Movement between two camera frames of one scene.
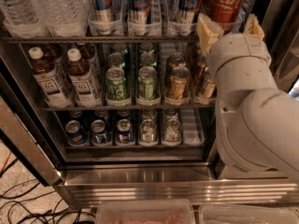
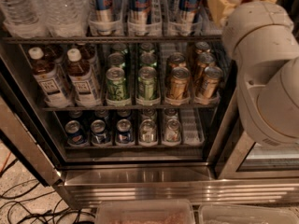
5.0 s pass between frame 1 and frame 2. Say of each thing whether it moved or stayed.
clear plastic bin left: stayed
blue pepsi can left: stayed
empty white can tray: stayed
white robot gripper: moved
